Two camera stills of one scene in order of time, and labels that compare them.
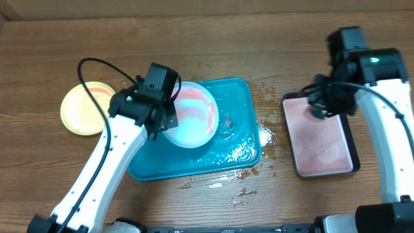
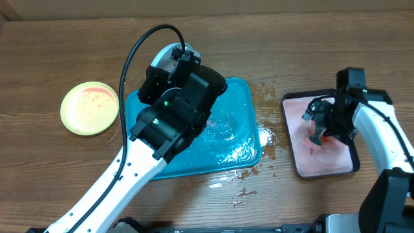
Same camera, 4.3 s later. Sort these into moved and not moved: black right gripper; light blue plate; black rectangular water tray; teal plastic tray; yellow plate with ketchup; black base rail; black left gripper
Moved: black left gripper; light blue plate; black right gripper
Not moved: teal plastic tray; black base rail; yellow plate with ketchup; black rectangular water tray
